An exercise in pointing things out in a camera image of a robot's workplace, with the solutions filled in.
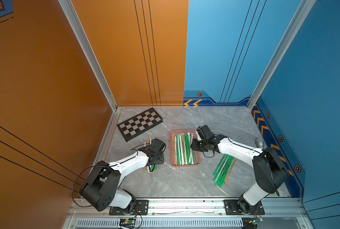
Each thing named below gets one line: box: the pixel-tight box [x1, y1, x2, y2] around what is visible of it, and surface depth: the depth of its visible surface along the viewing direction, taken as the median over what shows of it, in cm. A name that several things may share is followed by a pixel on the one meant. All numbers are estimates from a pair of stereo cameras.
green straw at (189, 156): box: [182, 132, 197, 166], surface depth 93 cm
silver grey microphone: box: [255, 137, 266, 149], surface depth 96 cm
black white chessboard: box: [116, 107, 164, 143], surface depth 107 cm
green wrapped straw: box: [212, 153, 237, 188], surface depth 87 cm
